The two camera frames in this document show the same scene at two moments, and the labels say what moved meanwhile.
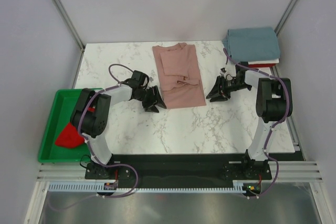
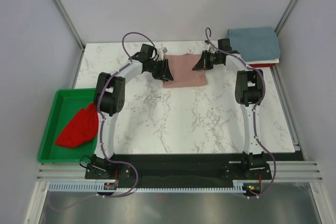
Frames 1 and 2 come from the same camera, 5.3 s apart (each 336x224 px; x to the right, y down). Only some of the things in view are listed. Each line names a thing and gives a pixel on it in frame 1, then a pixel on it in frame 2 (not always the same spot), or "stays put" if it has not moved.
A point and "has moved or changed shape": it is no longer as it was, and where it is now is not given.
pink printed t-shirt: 178,75 has moved or changed shape
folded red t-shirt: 262,65 stays put
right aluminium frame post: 293,3 stays put
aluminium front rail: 69,171 stays put
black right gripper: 217,90 to 203,63
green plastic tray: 59,115 stays put
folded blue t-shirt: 248,44 stays put
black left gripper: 154,98 to 164,73
